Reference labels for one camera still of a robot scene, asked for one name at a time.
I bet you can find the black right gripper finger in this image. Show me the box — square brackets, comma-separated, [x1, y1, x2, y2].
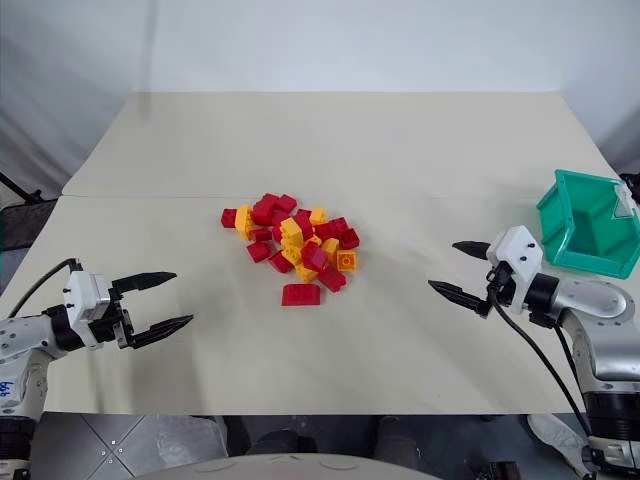
[428, 279, 491, 316]
[452, 240, 494, 261]

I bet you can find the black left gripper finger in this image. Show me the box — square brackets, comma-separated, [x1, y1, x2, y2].
[112, 271, 179, 300]
[130, 314, 195, 350]

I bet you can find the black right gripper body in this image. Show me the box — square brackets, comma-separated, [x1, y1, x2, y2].
[483, 262, 517, 307]

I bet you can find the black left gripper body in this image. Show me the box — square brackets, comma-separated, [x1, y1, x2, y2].
[87, 284, 137, 352]

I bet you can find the green plastic bin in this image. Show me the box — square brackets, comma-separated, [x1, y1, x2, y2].
[535, 168, 640, 280]

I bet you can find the grey metal floor plate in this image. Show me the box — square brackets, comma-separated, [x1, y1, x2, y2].
[28, 413, 232, 480]

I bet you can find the black stand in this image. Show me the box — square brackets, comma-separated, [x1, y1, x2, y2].
[0, 171, 59, 284]

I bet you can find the large red toy block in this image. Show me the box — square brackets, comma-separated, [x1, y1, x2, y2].
[281, 282, 324, 308]

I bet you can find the clear label holder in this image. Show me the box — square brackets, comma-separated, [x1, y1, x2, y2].
[610, 180, 637, 220]

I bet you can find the white plastic bag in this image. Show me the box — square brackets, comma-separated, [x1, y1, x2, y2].
[526, 413, 590, 475]

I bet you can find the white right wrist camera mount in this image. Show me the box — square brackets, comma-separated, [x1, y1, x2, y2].
[485, 225, 544, 314]

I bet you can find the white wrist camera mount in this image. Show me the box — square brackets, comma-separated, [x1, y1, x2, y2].
[485, 225, 544, 314]
[64, 271, 112, 347]

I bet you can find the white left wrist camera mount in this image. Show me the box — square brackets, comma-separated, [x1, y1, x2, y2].
[64, 271, 112, 347]

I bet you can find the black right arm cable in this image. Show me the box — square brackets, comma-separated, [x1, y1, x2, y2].
[487, 272, 596, 439]

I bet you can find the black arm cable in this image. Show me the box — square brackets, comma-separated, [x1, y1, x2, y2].
[487, 272, 596, 439]
[4, 257, 84, 319]

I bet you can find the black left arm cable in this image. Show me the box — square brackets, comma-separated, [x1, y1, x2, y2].
[4, 257, 84, 319]

